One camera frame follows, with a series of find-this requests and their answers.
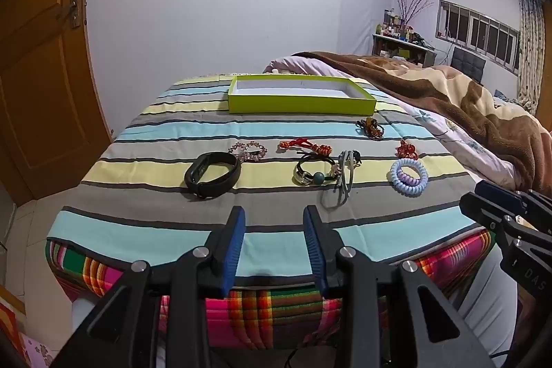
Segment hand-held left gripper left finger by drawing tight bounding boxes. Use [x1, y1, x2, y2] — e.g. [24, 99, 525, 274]
[52, 205, 246, 368]

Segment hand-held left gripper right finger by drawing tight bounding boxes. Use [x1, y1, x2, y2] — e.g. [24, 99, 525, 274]
[303, 204, 496, 368]

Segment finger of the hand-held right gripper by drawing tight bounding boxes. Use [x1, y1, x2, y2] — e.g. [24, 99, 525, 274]
[459, 195, 518, 248]
[473, 180, 527, 207]

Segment black hair tie teal bead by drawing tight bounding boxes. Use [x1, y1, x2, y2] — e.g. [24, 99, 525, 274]
[294, 152, 339, 185]

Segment black wristband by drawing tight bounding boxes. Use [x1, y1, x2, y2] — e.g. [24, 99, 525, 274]
[184, 152, 241, 198]

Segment blue spiral hair tie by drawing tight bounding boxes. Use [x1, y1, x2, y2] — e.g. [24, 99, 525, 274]
[389, 158, 430, 198]

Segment red knot ornament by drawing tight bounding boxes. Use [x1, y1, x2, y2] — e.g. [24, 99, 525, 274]
[396, 139, 420, 159]

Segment green shallow cardboard box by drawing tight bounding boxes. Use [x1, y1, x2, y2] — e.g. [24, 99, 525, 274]
[227, 75, 377, 115]

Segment person's grey trousers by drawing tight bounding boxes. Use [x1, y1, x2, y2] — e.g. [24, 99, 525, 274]
[457, 239, 520, 356]

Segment colourful plaid mattress cover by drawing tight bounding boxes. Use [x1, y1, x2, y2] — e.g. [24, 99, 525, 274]
[45, 230, 496, 351]

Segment brown fleece blanket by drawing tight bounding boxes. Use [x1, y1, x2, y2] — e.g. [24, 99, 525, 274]
[293, 51, 552, 196]

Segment striped bed sheet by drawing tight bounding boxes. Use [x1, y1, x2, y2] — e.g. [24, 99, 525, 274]
[45, 72, 496, 278]

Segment black padded chair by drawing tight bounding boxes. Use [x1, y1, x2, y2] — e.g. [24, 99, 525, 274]
[451, 48, 487, 84]

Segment patterned curtain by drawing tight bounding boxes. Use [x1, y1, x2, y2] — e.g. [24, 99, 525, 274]
[517, 0, 546, 114]

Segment barred window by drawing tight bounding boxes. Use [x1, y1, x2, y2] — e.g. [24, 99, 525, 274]
[435, 0, 521, 71]

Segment row of bottles and jars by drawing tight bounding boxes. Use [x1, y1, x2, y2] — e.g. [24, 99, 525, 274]
[375, 8, 427, 45]

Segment purple blossom branches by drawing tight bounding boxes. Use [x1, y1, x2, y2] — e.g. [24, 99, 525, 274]
[394, 0, 434, 28]

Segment pink floral box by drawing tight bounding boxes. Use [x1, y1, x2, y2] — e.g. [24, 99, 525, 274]
[0, 286, 52, 368]

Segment orange wooden door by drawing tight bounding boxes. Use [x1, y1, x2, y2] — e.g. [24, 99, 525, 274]
[0, 0, 115, 200]

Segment metal door latch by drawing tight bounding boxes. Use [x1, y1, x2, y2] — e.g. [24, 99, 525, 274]
[58, 0, 82, 28]

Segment pink bead bracelet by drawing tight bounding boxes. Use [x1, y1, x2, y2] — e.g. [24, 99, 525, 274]
[228, 141, 268, 163]

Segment red knotted cord bracelet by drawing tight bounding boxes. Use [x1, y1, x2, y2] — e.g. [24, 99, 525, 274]
[278, 138, 333, 157]

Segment amber bead bracelet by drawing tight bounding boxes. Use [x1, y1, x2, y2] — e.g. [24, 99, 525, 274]
[356, 117, 385, 141]

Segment wooden wall shelf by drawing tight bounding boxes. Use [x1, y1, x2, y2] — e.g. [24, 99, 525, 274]
[372, 32, 438, 69]

